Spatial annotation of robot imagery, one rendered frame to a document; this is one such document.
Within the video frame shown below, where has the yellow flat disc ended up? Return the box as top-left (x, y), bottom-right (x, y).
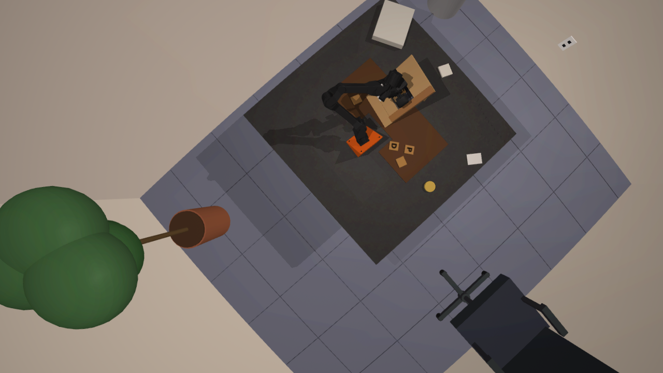
top-left (424, 181), bottom-right (436, 192)

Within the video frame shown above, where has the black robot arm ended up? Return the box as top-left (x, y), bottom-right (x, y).
top-left (322, 70), bottom-right (408, 146)

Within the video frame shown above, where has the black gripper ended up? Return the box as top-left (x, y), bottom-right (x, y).
top-left (391, 87), bottom-right (409, 108)

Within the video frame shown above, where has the cream flat card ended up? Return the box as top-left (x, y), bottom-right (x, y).
top-left (467, 153), bottom-right (482, 165)

